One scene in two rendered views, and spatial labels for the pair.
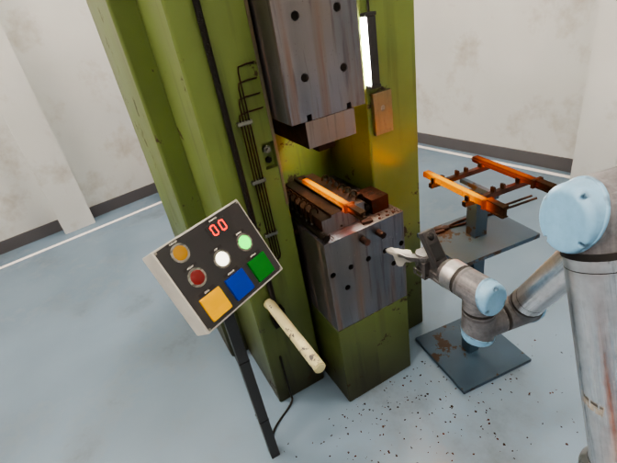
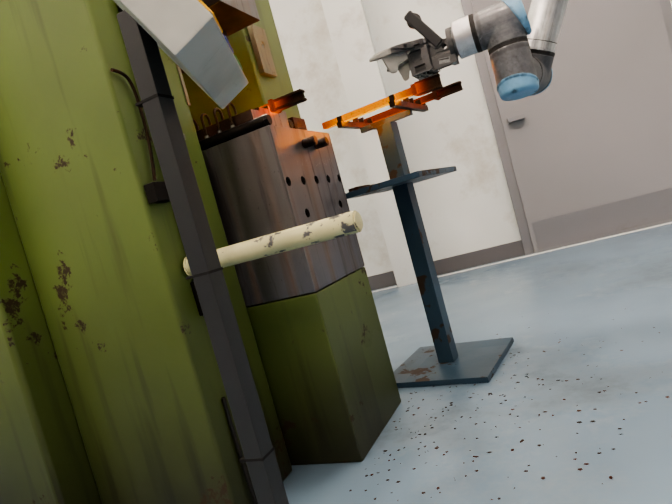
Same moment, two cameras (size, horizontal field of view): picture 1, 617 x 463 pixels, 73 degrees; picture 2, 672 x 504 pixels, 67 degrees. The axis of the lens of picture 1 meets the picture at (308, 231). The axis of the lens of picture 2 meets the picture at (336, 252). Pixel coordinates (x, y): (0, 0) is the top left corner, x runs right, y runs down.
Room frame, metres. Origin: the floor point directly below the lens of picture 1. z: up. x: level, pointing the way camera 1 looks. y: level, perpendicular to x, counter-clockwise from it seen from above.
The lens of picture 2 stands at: (0.29, 0.77, 0.63)
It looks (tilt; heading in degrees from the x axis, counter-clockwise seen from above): 3 degrees down; 318
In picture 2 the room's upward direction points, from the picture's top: 15 degrees counter-clockwise
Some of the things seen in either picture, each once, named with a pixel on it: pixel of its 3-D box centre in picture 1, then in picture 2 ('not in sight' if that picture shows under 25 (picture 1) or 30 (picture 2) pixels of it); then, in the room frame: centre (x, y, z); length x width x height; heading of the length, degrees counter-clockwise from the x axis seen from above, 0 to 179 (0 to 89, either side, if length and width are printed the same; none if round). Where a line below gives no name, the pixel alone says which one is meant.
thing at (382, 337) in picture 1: (345, 318); (284, 365); (1.66, -0.11, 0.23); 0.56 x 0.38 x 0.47; 24
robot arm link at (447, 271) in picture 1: (454, 275); (463, 38); (0.94, -0.39, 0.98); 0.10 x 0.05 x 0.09; 114
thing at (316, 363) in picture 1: (292, 332); (268, 245); (1.21, 0.13, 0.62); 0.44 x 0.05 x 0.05; 24
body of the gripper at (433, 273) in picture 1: (433, 265); (431, 54); (1.01, -0.36, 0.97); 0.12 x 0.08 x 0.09; 24
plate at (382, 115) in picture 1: (382, 112); (262, 51); (1.68, -0.38, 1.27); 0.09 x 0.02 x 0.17; 114
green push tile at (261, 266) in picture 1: (260, 266); not in sight; (1.12, 0.17, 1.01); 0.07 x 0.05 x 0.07; 139
